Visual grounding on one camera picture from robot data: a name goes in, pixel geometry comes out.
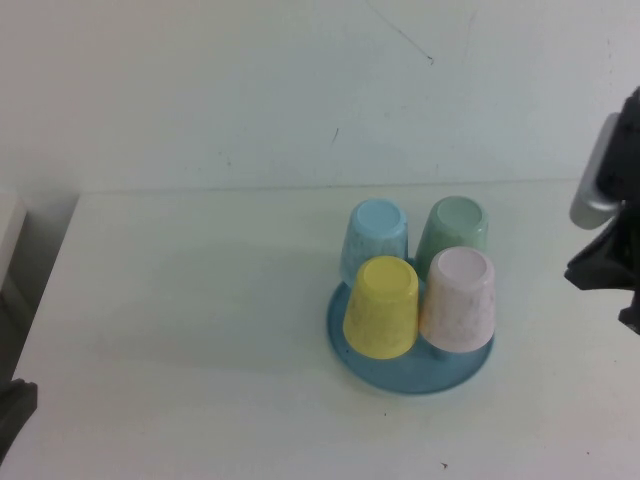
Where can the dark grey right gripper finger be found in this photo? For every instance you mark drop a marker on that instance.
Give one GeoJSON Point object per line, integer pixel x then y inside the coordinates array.
{"type": "Point", "coordinates": [632, 315]}

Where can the blue round cup stand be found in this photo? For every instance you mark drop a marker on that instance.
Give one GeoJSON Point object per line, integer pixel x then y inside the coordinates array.
{"type": "Point", "coordinates": [400, 375]}

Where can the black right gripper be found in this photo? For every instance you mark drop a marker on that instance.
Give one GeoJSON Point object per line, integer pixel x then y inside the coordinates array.
{"type": "Point", "coordinates": [630, 150]}

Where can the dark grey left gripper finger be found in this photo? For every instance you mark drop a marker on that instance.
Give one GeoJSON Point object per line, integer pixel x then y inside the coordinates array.
{"type": "Point", "coordinates": [25, 425]}
{"type": "Point", "coordinates": [6, 435]}

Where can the pink plastic cup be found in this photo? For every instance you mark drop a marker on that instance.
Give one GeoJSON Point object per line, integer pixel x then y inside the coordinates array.
{"type": "Point", "coordinates": [457, 305]}

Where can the light green plastic cup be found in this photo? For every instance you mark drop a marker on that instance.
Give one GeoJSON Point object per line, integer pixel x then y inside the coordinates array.
{"type": "Point", "coordinates": [455, 225]}

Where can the yellow plastic cup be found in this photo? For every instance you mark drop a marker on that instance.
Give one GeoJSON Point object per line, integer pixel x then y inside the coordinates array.
{"type": "Point", "coordinates": [382, 310]}

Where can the light blue plastic cup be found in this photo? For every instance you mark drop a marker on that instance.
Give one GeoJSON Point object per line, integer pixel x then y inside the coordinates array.
{"type": "Point", "coordinates": [372, 230]}

